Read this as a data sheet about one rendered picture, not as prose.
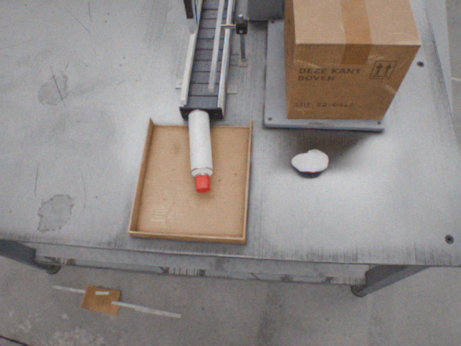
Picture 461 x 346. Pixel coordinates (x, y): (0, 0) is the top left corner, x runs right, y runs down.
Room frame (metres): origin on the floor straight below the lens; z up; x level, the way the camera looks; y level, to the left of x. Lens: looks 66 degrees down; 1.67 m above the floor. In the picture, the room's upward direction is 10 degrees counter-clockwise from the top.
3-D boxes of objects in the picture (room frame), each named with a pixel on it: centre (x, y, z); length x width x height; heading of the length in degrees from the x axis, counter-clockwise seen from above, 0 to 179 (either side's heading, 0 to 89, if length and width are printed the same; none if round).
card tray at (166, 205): (0.38, 0.09, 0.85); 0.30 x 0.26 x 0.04; 167
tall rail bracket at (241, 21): (0.72, -0.07, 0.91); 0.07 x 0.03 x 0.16; 77
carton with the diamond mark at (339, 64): (0.61, -0.31, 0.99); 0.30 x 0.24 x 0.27; 169
